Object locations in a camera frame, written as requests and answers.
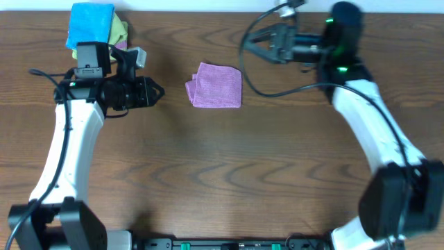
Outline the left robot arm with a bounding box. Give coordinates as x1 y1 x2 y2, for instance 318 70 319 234
6 42 165 249

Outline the green folded cloth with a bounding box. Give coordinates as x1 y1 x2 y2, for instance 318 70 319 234
67 12 128 46

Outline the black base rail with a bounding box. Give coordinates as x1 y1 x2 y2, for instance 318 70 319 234
130 237 332 250

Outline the blue folded cloth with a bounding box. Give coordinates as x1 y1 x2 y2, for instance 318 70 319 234
66 2 114 49

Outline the purple microfiber cloth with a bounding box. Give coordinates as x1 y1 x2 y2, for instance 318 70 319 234
185 62 242 108

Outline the purple folded cloth in stack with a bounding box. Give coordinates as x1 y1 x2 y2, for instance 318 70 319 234
115 40 128 51

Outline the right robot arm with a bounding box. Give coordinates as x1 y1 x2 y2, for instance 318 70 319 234
239 1 443 249

